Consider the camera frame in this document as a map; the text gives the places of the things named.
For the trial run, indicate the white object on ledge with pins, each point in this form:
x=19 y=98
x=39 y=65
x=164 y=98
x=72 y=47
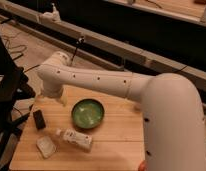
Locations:
x=54 y=15

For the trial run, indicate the green bowl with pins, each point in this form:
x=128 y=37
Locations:
x=87 y=113

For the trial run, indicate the orange carrot toy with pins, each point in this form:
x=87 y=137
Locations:
x=142 y=166

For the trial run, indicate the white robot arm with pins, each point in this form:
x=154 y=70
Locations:
x=173 y=117

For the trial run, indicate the pale yellow suction gripper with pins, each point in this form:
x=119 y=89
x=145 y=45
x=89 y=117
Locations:
x=63 y=99

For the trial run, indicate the white plastic bottle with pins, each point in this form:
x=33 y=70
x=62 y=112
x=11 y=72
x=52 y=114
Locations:
x=83 y=141

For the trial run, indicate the black tripod stand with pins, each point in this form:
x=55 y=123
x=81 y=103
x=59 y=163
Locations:
x=13 y=86

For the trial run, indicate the black eraser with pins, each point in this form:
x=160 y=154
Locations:
x=39 y=120

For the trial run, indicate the white sponge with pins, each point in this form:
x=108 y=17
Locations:
x=46 y=146

